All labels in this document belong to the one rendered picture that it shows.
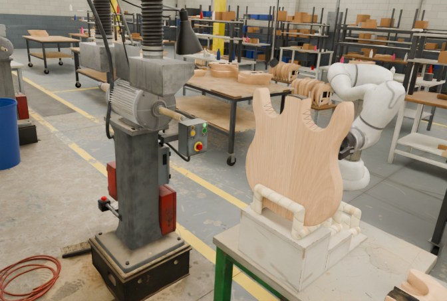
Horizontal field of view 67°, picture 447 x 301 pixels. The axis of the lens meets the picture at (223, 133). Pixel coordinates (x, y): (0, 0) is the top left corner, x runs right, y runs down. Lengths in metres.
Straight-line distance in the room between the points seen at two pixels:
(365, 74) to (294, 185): 0.97
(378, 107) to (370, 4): 11.95
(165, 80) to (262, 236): 0.77
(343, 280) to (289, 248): 0.25
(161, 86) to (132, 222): 1.04
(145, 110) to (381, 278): 1.28
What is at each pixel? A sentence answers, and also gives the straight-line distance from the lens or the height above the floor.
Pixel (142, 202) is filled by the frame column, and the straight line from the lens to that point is 2.23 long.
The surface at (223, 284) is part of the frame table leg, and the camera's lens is 1.47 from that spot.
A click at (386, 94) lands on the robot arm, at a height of 1.50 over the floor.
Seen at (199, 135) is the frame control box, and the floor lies 1.04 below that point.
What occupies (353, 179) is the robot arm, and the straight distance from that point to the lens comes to 2.13.
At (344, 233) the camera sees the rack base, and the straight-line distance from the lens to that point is 1.34.
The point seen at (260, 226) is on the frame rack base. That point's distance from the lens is 1.18.
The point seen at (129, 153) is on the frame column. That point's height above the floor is 0.96.
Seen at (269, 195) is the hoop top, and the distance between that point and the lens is 1.12.
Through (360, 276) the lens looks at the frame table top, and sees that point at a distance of 1.33.
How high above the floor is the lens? 1.74
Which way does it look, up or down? 19 degrees down
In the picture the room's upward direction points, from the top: 3 degrees clockwise
